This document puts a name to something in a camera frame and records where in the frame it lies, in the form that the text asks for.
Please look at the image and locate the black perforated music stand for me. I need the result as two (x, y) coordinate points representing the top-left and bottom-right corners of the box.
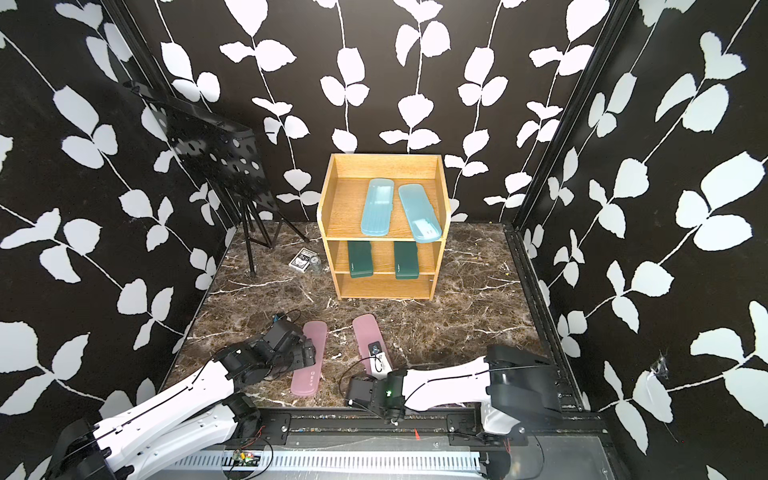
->
(123, 81), (307, 274)

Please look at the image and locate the light blue case with label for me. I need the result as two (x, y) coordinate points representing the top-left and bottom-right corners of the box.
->
(398, 184), (442, 243)

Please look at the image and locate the small circuit board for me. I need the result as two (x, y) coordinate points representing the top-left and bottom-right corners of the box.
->
(222, 451), (261, 469)

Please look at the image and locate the white perforated cable duct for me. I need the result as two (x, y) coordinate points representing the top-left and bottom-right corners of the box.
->
(165, 450), (483, 474)

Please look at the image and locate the light blue ribbed pencil case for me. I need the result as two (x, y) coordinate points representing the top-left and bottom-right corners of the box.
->
(361, 178), (394, 237)

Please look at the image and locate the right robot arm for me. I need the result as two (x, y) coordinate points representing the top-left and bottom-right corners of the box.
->
(345, 345), (562, 436)

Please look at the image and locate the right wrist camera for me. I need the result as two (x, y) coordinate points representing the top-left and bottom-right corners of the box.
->
(368, 341), (392, 380)

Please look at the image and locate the pink pencil case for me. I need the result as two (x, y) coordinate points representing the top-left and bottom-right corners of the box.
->
(290, 321), (328, 397)
(352, 314), (392, 375)

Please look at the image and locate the dark green pencil case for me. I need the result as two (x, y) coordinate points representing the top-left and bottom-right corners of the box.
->
(347, 241), (374, 278)
(394, 241), (420, 280)

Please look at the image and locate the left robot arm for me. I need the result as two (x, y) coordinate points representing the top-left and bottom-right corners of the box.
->
(44, 319), (316, 479)

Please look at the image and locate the wooden three-tier shelf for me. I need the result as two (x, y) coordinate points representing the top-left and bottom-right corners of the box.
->
(317, 153), (452, 300)

